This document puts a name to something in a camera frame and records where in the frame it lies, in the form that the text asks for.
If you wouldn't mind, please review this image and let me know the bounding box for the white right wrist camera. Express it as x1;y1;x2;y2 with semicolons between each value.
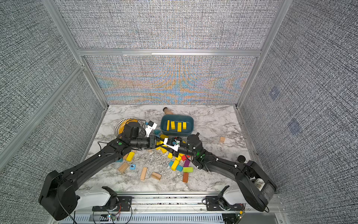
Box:
162;138;181;153

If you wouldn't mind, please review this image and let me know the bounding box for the teal plastic bin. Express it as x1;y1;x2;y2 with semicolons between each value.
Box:
160;114;194;137

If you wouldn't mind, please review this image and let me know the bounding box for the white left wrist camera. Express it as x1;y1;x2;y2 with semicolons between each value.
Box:
145;120;157;137

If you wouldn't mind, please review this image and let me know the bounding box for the yellow block front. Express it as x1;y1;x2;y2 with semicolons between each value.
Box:
169;160;180;171

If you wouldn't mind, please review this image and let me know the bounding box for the natural wood arch block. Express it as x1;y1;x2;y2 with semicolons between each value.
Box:
151;172;162;181

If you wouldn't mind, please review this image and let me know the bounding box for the spice jar with black cap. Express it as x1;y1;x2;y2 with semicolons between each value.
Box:
163;107;174;115

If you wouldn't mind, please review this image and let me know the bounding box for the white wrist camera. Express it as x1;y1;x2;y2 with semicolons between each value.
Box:
162;138;181;153
145;120;157;137

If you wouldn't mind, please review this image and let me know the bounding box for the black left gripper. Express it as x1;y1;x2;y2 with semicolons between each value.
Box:
131;135;167;150

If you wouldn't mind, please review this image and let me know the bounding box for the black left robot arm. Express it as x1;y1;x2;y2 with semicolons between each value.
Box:
38;121;157;221

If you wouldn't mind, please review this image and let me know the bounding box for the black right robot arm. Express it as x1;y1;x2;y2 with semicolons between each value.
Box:
163;134;277;212

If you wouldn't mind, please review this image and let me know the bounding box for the orange sesame bread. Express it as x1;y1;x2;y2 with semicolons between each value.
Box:
117;119;139;134

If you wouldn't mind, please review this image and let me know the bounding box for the natural wood block left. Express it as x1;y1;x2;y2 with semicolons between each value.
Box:
117;162;130;174

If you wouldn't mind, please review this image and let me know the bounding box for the lime green block front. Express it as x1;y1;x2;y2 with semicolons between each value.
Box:
183;167;194;173

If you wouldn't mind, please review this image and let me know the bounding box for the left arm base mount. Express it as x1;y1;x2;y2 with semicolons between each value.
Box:
92;186;132;212

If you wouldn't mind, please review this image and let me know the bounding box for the patterned white plate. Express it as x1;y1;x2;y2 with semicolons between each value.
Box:
114;117;143;138

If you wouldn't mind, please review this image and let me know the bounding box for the natural wood block front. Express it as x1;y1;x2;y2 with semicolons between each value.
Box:
140;167;148;181

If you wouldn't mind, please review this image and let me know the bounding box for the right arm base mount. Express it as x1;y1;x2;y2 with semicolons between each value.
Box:
202;185;247;211

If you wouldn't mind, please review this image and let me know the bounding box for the purple block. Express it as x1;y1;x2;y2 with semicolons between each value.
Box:
184;159;191;168

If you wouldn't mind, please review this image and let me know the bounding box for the teal wedge block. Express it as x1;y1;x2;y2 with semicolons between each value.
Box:
154;129;161;135

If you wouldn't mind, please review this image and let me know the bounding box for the orange brown block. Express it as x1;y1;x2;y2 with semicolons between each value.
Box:
182;173;189;183

